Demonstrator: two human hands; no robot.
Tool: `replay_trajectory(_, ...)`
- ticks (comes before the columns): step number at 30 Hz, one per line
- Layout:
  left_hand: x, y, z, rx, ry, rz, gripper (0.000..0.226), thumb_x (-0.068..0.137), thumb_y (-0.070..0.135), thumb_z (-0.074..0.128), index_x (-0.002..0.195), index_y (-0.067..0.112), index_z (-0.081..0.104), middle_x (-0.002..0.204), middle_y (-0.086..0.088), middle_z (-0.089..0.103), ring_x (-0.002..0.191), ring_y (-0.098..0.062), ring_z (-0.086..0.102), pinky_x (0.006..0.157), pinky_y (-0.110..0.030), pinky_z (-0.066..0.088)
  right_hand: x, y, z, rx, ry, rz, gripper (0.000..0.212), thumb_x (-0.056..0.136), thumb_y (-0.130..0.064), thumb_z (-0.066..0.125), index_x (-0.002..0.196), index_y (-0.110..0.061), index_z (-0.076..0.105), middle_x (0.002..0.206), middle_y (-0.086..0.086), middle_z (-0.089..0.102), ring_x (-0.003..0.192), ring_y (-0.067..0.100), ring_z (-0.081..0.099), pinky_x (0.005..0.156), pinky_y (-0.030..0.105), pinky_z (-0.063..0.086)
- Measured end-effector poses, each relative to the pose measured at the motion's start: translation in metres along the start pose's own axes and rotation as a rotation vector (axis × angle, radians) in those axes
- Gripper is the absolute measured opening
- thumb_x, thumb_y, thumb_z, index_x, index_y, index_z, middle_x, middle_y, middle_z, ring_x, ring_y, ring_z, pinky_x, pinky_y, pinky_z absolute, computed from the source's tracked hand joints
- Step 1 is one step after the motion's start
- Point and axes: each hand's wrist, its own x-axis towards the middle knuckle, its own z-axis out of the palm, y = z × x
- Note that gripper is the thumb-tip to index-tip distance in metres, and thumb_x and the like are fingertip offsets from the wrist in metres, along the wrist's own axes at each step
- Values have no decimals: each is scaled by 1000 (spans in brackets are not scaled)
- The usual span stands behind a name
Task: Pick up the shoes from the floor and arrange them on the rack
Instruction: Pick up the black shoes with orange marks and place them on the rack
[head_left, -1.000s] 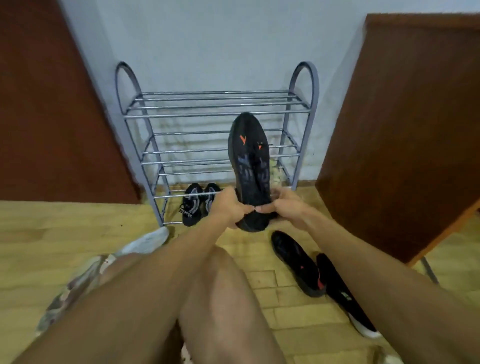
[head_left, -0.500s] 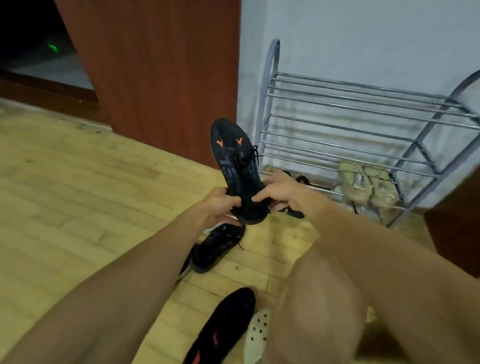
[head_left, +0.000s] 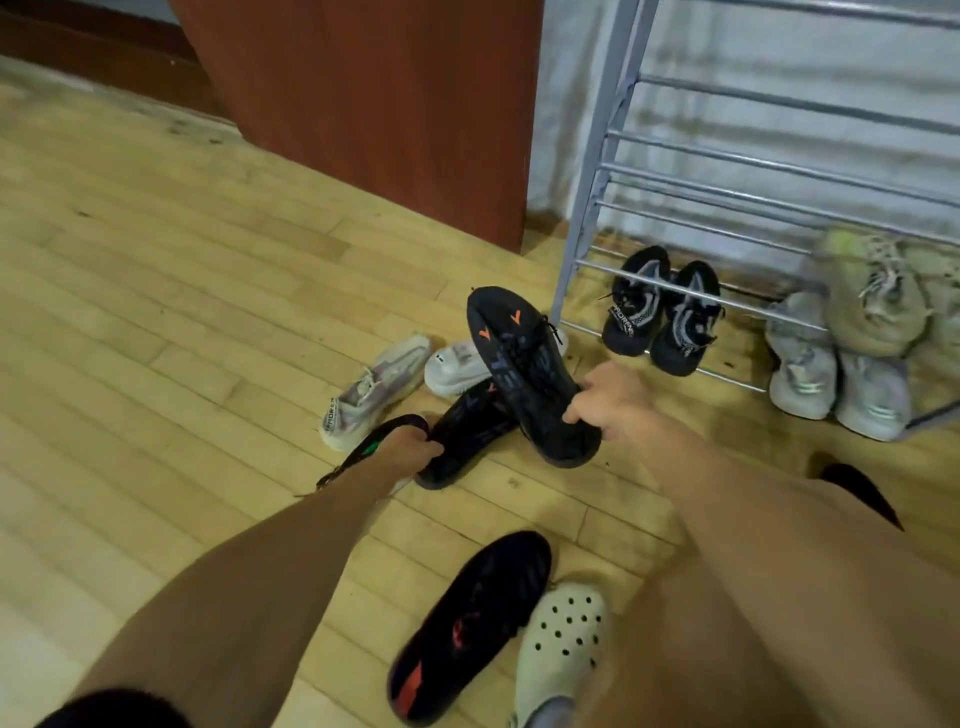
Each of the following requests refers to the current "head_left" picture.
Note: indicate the person's right forearm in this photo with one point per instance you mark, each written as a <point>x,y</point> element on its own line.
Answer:
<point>750,495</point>

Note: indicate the black shirt sleeve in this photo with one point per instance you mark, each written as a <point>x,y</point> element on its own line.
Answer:
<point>112,711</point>

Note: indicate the person's right hand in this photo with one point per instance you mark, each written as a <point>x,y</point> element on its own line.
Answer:
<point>615,405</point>

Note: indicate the grey sock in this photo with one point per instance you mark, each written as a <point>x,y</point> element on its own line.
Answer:
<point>547,714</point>

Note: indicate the person's bare leg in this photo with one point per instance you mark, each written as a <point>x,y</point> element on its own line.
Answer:
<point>660,660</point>

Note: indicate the beige perforated clog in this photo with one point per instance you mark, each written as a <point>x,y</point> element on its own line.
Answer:
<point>562,645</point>

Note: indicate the beige sneaker neon yellow accent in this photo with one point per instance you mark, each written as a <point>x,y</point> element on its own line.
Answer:
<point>941,300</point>
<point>870,292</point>

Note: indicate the person's left hand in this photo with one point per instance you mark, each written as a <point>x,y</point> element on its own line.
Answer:
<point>409,456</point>

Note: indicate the black sneaker grey stripes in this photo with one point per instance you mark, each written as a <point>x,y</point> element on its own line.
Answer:
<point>634,300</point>
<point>686,319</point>

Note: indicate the black sneaker green stripes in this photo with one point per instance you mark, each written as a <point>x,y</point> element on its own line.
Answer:
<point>375,442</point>

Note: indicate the white knit sneaker green stripe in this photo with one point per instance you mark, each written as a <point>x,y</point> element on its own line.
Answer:
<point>874,394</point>
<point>802,360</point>

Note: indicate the grey metal shoe rack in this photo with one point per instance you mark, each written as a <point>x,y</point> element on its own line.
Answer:
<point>596,161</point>

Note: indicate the brown wooden door panel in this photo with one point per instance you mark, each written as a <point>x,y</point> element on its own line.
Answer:
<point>375,97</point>

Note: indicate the person's left forearm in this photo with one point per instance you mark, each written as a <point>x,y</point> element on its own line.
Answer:
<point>262,585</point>

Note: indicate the black sneaker orange marks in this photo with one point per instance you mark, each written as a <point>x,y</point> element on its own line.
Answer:
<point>465,431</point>
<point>529,375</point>

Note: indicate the dark wooden door threshold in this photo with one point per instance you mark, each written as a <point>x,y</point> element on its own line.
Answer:
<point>97,52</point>

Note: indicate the plain white sneaker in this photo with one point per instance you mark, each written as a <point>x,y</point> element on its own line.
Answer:
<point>450,367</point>

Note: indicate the grey purple sneaker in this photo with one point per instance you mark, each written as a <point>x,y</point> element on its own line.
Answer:
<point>375,390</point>

